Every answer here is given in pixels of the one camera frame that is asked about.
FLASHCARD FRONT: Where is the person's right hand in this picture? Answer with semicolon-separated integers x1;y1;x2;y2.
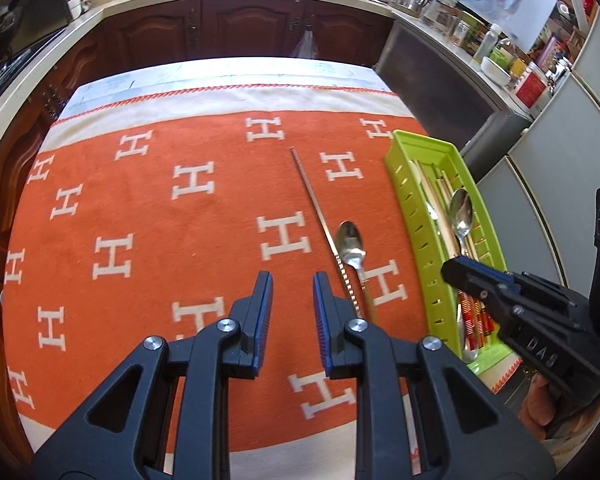
519;374;581;433

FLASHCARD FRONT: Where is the white bowl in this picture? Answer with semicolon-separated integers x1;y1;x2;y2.
480;55;513;86

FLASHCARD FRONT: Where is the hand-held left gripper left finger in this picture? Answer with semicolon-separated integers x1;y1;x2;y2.
32;270;274;480

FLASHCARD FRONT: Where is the wood-handled steel spoon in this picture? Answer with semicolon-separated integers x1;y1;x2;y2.
335;220;379;325

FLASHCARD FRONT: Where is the grey refrigerator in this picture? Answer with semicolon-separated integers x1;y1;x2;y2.
472;5;600;291

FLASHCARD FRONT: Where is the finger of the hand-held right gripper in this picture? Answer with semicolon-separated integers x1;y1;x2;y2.
472;262;566;306
440;256;518;328

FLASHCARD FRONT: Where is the steel chopstick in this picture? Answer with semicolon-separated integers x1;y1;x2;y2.
290;146;363;320

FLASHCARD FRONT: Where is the green label jar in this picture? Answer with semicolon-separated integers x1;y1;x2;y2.
450;10;473;46

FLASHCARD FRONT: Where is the gas stove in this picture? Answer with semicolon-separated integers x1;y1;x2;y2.
0;27;66;111

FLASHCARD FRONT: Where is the steel cabinet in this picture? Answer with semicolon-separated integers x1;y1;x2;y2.
372;20;536;181

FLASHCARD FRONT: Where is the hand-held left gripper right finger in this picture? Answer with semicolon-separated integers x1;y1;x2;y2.
312;271;558;480

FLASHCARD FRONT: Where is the glass pitcher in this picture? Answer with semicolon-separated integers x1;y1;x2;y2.
420;0;463;31

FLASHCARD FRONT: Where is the red label tub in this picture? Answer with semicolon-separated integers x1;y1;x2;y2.
512;62;551;108

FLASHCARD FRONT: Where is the orange patterned blanket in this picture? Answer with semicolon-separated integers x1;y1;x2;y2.
0;60;523;480

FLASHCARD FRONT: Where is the green label bottle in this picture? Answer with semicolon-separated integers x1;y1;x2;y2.
495;37;518;63

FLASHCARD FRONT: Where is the white-cap plastic bottle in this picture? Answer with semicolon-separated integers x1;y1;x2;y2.
475;30;501;61

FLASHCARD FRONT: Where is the hanging clear plastic bag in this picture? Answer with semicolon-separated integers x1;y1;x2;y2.
291;30;320;61

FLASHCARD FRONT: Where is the green plastic utensil tray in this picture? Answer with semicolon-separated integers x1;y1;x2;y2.
384;130;523;377

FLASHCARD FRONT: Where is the person's right forearm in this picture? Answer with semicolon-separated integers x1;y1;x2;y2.
545;400;600;476

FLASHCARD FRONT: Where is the large steel spoon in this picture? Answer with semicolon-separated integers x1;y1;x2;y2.
448;188;481;266

